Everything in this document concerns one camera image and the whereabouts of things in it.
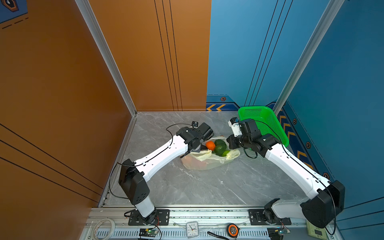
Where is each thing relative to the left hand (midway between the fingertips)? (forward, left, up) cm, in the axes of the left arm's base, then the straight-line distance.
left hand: (191, 143), depth 80 cm
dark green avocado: (+4, -17, -9) cm, 20 cm away
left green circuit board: (-38, +19, -19) cm, 47 cm away
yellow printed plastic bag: (-12, -7, +4) cm, 14 cm away
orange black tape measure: (-37, -20, -14) cm, 44 cm away
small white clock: (-37, -1, -16) cm, 40 cm away
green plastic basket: (+32, -56, -16) cm, 66 cm away
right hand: (+1, -19, +2) cm, 19 cm away
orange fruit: (+7, -12, -12) cm, 18 cm away
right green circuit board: (-38, -41, -18) cm, 59 cm away
